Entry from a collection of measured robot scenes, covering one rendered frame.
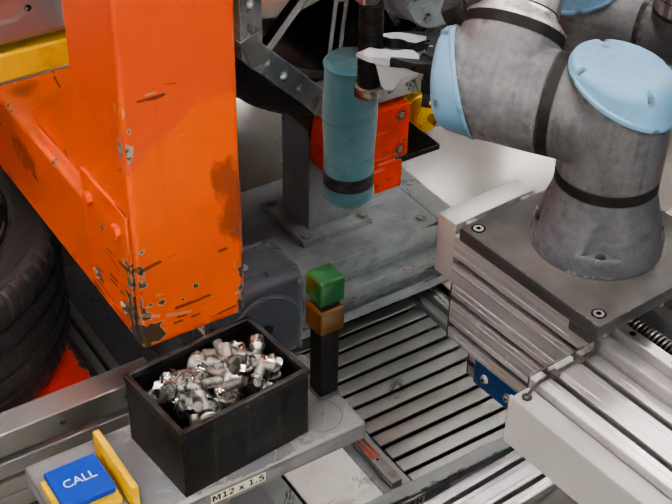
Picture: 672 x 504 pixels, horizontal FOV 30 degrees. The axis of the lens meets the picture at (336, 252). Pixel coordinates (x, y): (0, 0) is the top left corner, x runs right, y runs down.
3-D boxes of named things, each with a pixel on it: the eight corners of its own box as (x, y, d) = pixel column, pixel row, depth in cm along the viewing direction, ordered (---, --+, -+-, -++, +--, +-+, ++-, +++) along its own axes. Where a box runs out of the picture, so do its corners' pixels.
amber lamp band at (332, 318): (329, 312, 172) (329, 289, 170) (345, 328, 170) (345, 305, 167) (304, 322, 170) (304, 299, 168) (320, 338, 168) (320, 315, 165)
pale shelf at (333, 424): (302, 367, 185) (302, 352, 184) (366, 437, 174) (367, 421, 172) (26, 483, 166) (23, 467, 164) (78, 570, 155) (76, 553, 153)
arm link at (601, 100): (648, 210, 132) (671, 97, 124) (526, 178, 137) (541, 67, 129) (675, 155, 141) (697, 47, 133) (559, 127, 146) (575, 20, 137)
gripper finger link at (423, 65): (389, 72, 176) (452, 75, 175) (389, 62, 175) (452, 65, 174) (390, 56, 179) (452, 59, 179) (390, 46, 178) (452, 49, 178)
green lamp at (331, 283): (329, 284, 169) (330, 260, 167) (345, 299, 167) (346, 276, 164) (304, 293, 167) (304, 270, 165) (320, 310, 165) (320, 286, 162)
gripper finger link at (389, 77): (354, 93, 180) (419, 96, 179) (355, 56, 176) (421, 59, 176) (355, 82, 182) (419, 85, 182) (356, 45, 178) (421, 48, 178)
